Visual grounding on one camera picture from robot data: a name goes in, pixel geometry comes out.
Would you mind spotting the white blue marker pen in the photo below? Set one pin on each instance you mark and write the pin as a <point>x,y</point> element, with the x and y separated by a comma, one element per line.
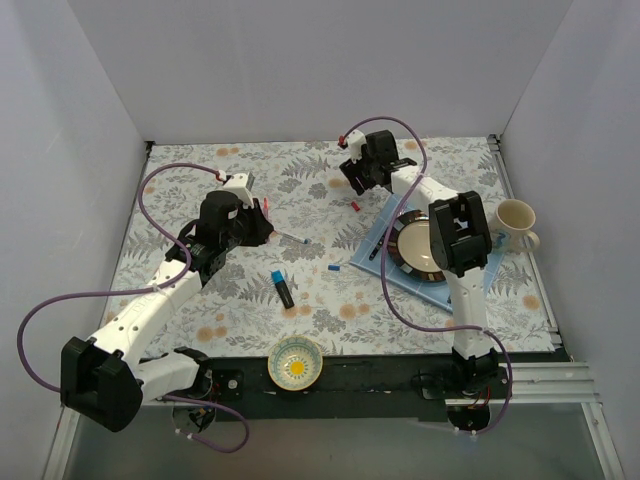
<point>292,237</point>

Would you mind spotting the black blue highlighter pen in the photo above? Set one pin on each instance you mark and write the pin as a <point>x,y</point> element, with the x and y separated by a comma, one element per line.
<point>282,289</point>

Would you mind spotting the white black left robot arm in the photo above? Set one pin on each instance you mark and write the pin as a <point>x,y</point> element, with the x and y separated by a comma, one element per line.
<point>106,377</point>

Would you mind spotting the aluminium frame rail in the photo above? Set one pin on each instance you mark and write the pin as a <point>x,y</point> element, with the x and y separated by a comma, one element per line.
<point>555,429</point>

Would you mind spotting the light blue checkered napkin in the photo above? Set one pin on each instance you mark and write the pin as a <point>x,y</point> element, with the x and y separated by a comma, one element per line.
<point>434,293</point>

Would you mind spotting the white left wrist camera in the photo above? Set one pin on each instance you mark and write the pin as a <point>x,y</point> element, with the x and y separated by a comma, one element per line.
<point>240,185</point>

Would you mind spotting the striped rim cream plate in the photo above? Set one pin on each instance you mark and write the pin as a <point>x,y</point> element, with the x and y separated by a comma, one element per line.
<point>409,247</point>

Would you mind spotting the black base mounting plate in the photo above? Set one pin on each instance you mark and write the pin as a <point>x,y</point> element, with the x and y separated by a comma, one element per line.
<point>350,387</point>

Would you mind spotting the cream painted mug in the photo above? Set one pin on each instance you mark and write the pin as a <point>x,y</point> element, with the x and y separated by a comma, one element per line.
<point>511,227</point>

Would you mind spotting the floral patterned tablecloth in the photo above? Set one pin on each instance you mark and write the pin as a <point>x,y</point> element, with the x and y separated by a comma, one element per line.
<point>239,312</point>

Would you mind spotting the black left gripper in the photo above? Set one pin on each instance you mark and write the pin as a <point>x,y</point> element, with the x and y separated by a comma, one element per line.
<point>256,225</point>

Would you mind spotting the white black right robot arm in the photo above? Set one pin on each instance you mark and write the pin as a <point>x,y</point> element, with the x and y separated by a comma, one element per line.
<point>459,242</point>

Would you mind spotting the yellow centre patterned bowl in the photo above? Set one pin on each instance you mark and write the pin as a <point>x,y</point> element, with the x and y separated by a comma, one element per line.
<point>295,363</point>

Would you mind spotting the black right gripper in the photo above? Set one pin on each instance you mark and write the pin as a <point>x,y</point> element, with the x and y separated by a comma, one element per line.
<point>364,174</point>

